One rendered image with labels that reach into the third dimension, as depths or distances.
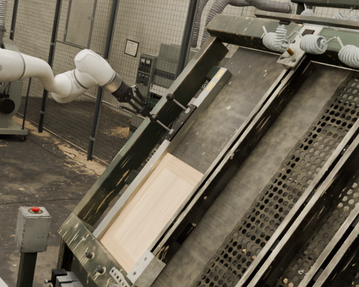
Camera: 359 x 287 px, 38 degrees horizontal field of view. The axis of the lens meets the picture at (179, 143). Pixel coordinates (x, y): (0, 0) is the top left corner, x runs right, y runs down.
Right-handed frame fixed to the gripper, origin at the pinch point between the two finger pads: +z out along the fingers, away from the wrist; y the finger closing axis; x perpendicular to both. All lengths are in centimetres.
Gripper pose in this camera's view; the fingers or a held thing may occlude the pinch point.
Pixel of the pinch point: (146, 113)
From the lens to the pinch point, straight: 239.2
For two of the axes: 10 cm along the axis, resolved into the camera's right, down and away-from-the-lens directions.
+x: 4.9, 2.7, -8.3
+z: 6.3, 5.5, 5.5
